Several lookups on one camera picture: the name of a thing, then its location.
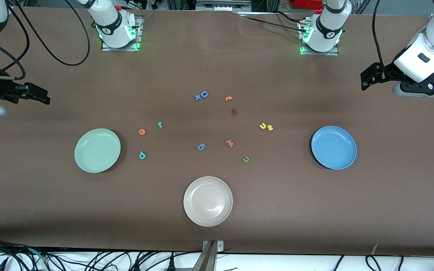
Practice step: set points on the blue foam number 6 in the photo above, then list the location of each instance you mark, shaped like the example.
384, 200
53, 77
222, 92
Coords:
199, 145

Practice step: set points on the mint green plate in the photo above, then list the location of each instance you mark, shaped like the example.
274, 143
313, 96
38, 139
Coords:
97, 150

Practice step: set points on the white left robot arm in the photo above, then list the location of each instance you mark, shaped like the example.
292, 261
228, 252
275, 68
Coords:
328, 30

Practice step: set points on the red box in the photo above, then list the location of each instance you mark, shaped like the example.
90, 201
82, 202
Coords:
307, 3

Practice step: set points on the white paper tag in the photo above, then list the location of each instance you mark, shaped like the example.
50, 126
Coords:
374, 249

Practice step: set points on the blue foam letter D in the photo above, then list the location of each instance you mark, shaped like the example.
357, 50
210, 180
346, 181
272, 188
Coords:
201, 94

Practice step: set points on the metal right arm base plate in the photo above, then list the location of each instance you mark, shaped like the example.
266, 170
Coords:
121, 49

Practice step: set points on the blue plate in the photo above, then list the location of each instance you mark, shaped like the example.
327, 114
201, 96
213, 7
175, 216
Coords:
333, 147

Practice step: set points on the pink foam letter w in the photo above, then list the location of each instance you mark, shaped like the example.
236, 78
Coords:
229, 144

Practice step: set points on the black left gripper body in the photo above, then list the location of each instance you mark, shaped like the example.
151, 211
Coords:
387, 72

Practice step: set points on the teal foam letter p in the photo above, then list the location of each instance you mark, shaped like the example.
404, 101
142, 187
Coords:
140, 157

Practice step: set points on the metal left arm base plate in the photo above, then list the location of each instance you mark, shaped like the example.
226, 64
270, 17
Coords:
320, 54

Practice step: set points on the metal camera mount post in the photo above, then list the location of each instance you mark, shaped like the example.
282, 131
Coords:
207, 261

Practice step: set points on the beige plate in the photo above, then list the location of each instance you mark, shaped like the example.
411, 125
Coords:
207, 201

